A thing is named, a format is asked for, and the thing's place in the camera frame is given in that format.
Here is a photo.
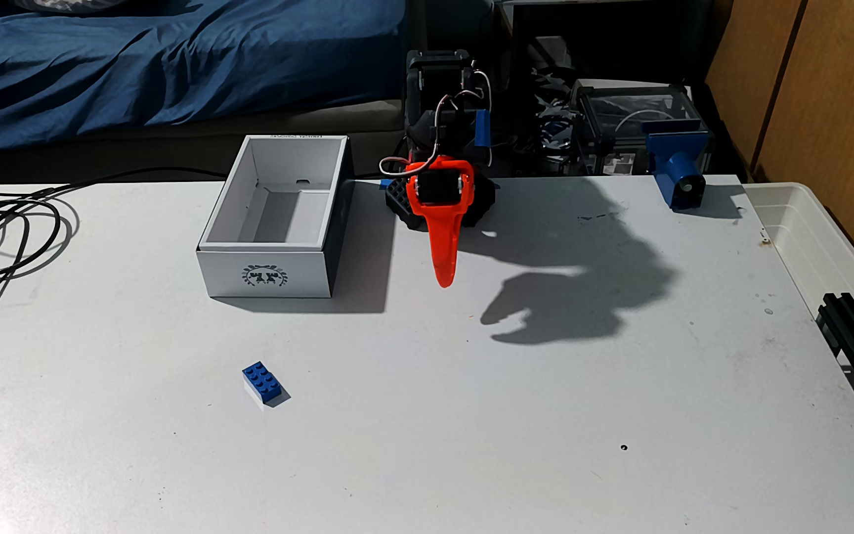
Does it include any blue toy brick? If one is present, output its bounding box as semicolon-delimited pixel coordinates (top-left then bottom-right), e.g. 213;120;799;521
242;361;285;405

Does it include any white cardboard box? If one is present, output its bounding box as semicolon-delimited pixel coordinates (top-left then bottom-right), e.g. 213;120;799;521
196;134;355;299

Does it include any grey bed base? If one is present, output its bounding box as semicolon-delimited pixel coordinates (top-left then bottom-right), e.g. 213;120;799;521
0;100;407;184

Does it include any blue bed sheet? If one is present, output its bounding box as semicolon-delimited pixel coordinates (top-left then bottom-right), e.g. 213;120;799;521
0;0;407;153

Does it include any white plastic bin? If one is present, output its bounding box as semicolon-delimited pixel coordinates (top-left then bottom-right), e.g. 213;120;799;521
744;181;854;350

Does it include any wooden wardrobe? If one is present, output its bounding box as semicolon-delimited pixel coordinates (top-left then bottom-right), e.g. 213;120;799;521
705;0;854;298

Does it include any grey patterned pillow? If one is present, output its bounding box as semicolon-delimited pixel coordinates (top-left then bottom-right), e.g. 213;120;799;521
12;0;128;14

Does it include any clear enclosure black frame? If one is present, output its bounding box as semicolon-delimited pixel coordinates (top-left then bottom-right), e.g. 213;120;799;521
571;79;710;177

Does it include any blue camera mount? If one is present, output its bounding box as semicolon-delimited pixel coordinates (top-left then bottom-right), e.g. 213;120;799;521
642;119;711;211

